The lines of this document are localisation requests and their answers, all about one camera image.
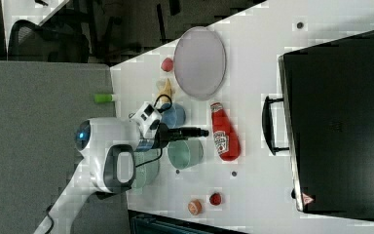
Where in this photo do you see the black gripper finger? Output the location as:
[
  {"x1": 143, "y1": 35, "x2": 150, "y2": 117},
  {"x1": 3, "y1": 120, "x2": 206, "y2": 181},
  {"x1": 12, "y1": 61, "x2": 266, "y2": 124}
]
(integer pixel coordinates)
[
  {"x1": 168, "y1": 136, "x2": 193, "y2": 142},
  {"x1": 168, "y1": 127, "x2": 209, "y2": 137}
]

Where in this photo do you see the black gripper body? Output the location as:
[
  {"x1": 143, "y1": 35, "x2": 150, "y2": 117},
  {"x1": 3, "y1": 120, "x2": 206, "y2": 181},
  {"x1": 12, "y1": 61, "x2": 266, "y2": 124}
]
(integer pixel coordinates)
[{"x1": 155, "y1": 123, "x2": 169, "y2": 148}]

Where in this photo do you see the red ketchup bottle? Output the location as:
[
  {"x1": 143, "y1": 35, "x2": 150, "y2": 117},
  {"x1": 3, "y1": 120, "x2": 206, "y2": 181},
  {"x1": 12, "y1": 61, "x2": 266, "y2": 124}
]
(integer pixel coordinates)
[{"x1": 210, "y1": 101, "x2": 241, "y2": 161}]

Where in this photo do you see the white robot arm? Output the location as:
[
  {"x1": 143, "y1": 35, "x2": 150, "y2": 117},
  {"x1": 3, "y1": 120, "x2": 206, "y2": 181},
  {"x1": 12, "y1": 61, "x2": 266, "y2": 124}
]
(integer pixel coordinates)
[{"x1": 33, "y1": 117, "x2": 209, "y2": 234}]

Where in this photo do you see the green plastic strainer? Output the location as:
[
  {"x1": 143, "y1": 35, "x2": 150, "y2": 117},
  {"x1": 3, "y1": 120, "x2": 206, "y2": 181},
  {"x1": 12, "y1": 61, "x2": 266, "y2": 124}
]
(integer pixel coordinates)
[{"x1": 131, "y1": 149, "x2": 160, "y2": 189}]

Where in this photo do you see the blue cup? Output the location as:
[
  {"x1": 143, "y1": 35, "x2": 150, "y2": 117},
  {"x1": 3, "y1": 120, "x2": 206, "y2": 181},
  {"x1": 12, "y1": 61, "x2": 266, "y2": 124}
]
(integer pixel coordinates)
[{"x1": 162, "y1": 103, "x2": 186, "y2": 129}]

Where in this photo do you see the green mug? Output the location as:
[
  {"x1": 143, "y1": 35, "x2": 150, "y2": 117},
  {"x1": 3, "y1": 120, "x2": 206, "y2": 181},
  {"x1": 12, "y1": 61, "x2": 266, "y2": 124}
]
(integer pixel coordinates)
[{"x1": 168, "y1": 140, "x2": 204, "y2": 170}]

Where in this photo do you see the peeled toy banana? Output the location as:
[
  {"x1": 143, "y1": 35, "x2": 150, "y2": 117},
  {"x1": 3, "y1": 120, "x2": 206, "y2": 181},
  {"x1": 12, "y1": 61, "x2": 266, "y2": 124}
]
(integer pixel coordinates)
[{"x1": 156, "y1": 78, "x2": 173, "y2": 103}]

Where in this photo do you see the toy strawberry near plate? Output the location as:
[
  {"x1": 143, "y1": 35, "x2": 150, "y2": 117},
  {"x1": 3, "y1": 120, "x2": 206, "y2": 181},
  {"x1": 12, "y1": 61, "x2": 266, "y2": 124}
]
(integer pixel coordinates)
[{"x1": 161, "y1": 58, "x2": 174, "y2": 72}]

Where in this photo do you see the lilac round plate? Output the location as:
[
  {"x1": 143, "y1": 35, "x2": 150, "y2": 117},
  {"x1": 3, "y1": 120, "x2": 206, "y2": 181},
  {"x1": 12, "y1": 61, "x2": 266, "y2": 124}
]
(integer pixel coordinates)
[{"x1": 173, "y1": 26, "x2": 226, "y2": 100}]

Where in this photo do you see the toy orange half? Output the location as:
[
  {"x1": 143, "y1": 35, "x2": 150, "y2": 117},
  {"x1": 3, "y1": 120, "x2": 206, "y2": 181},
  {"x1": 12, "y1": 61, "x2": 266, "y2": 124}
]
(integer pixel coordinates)
[{"x1": 188, "y1": 199, "x2": 203, "y2": 215}]

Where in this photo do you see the toy strawberry near orange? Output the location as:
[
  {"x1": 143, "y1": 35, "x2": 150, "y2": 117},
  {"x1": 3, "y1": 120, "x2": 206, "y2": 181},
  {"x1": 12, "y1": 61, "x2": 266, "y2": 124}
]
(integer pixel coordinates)
[{"x1": 208, "y1": 192, "x2": 222, "y2": 206}]

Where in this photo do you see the green toy lime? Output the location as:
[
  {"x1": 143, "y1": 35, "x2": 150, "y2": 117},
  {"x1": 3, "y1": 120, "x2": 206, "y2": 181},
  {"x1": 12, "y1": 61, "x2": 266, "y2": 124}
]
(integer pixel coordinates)
[{"x1": 93, "y1": 94, "x2": 114, "y2": 103}]

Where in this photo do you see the black toaster oven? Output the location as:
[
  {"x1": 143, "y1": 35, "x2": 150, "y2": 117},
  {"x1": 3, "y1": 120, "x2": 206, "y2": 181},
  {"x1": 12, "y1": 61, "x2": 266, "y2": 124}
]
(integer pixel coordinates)
[{"x1": 278, "y1": 30, "x2": 374, "y2": 221}]

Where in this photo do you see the black office chair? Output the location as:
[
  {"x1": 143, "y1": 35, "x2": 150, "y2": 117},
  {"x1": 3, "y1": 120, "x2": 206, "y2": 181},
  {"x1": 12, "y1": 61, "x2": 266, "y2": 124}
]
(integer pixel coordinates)
[{"x1": 8, "y1": 19, "x2": 90, "y2": 63}]

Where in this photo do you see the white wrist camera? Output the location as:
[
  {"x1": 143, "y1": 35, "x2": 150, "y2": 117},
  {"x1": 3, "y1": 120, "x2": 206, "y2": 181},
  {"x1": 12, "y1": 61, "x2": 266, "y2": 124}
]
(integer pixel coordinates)
[{"x1": 131, "y1": 102, "x2": 162, "y2": 138}]

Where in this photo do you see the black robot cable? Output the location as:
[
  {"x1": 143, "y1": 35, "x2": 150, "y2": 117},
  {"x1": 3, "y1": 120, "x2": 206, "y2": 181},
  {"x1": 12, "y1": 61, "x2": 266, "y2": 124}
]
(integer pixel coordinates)
[{"x1": 128, "y1": 94, "x2": 173, "y2": 169}]

